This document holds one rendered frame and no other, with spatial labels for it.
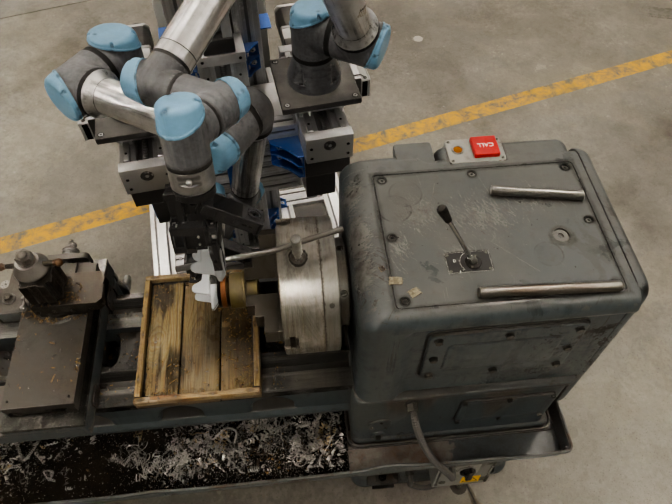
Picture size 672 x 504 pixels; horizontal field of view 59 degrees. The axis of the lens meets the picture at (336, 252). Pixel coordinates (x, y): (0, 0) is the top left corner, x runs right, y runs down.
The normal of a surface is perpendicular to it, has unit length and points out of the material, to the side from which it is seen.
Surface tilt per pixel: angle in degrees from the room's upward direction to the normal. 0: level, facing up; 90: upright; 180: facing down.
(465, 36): 0
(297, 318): 59
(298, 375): 0
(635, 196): 0
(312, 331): 72
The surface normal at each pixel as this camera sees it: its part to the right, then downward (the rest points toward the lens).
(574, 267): 0.00, -0.58
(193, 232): 0.10, 0.63
